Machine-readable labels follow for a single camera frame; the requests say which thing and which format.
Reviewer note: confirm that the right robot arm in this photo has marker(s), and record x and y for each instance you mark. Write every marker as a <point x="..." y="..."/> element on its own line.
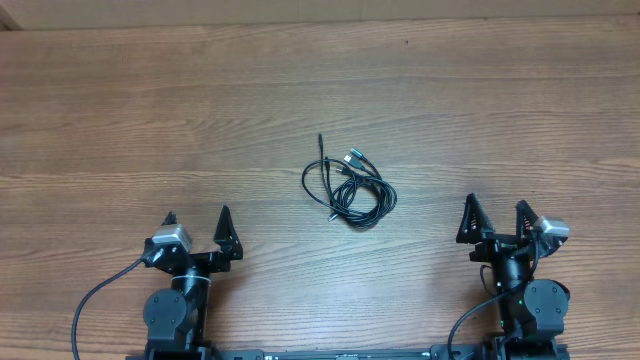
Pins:
<point x="531" y="311"/>

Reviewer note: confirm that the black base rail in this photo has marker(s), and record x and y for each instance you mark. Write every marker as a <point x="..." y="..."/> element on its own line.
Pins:
<point x="435" y="352"/>

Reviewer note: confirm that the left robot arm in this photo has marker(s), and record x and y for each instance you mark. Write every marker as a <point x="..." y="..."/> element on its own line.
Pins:
<point x="176" y="316"/>

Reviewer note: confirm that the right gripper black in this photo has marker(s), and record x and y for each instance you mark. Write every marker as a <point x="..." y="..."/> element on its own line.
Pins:
<point x="491" y="243"/>

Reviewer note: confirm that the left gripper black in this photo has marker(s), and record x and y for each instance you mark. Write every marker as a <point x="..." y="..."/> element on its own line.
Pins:
<point x="226" y="240"/>

